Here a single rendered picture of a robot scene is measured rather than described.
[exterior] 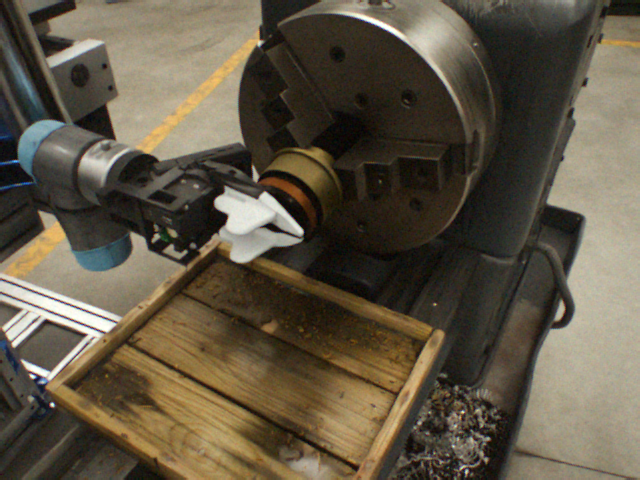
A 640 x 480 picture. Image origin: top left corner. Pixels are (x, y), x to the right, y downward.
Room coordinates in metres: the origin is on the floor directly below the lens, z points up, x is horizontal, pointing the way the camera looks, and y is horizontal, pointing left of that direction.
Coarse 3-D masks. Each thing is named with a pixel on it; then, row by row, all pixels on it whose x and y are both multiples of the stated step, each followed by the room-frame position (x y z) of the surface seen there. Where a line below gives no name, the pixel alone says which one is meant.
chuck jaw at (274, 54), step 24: (264, 48) 0.61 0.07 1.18; (288, 48) 0.59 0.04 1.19; (264, 72) 0.57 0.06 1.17; (288, 72) 0.56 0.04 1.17; (288, 96) 0.54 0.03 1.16; (312, 96) 0.56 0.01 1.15; (288, 120) 0.53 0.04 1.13; (312, 120) 0.53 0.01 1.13; (336, 120) 0.56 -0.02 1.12; (288, 144) 0.50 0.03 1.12
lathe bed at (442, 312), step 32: (288, 256) 0.60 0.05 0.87; (320, 256) 0.61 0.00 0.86; (352, 256) 0.63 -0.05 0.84; (416, 256) 0.61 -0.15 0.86; (448, 256) 0.60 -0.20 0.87; (480, 256) 0.61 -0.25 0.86; (352, 288) 0.59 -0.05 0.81; (384, 288) 0.54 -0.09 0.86; (416, 288) 0.56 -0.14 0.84; (448, 288) 0.53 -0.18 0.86; (448, 320) 0.49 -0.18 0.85; (448, 352) 0.55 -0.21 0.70; (416, 416) 0.43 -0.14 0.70; (64, 448) 0.30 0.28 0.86; (96, 448) 0.30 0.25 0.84
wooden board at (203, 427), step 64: (128, 320) 0.44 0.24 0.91; (192, 320) 0.46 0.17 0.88; (256, 320) 0.46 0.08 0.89; (320, 320) 0.46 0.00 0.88; (384, 320) 0.45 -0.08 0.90; (64, 384) 0.35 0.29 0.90; (128, 384) 0.36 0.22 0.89; (192, 384) 0.36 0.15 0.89; (256, 384) 0.36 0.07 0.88; (320, 384) 0.36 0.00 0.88; (384, 384) 0.36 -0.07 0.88; (128, 448) 0.28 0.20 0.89; (192, 448) 0.28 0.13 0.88; (256, 448) 0.28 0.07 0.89; (320, 448) 0.28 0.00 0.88; (384, 448) 0.27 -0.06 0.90
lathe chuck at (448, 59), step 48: (336, 0) 0.61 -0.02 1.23; (384, 0) 0.61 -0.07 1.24; (336, 48) 0.57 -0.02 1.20; (384, 48) 0.54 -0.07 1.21; (432, 48) 0.53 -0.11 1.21; (240, 96) 0.63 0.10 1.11; (336, 96) 0.56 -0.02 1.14; (384, 96) 0.54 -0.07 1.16; (432, 96) 0.51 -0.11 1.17; (480, 96) 0.54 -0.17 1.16; (336, 144) 0.62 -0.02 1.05; (480, 144) 0.51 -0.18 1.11; (432, 192) 0.50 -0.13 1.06; (336, 240) 0.56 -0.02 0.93; (384, 240) 0.53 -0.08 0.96
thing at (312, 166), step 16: (272, 160) 0.50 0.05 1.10; (288, 160) 0.47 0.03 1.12; (304, 160) 0.47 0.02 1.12; (320, 160) 0.47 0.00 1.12; (272, 176) 0.46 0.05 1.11; (288, 176) 0.45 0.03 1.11; (304, 176) 0.45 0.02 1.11; (320, 176) 0.46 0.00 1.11; (336, 176) 0.46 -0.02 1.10; (272, 192) 0.43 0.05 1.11; (288, 192) 0.43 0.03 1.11; (304, 192) 0.44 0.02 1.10; (320, 192) 0.44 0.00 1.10; (336, 192) 0.46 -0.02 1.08; (288, 208) 0.42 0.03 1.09; (304, 208) 0.42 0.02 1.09; (320, 208) 0.44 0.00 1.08; (336, 208) 0.46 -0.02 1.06; (304, 224) 0.41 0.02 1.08; (320, 224) 0.44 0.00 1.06
